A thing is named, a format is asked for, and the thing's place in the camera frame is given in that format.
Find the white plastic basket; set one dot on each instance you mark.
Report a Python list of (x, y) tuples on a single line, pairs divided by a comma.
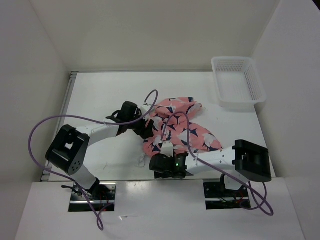
[(237, 82)]

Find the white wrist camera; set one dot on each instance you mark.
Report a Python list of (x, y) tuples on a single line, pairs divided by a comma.
[(146, 110), (167, 149)]

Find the pink shark print shorts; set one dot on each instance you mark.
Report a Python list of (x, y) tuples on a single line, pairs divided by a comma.
[(170, 124)]

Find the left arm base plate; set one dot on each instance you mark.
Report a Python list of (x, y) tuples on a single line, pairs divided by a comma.
[(102, 201)]

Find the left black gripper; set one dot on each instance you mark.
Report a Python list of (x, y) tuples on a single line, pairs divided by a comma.
[(144, 132)]

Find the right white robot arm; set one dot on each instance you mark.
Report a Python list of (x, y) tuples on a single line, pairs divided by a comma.
[(240, 164)]

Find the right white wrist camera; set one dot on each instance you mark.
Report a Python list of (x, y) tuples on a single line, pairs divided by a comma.
[(167, 149)]

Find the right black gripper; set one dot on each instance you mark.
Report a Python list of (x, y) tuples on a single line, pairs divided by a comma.
[(158, 174)]

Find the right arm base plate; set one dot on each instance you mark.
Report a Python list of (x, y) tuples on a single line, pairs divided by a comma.
[(217, 197)]

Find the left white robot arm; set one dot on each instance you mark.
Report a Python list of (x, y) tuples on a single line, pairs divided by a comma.
[(68, 149)]

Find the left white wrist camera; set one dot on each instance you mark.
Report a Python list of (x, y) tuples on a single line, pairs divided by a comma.
[(146, 110)]

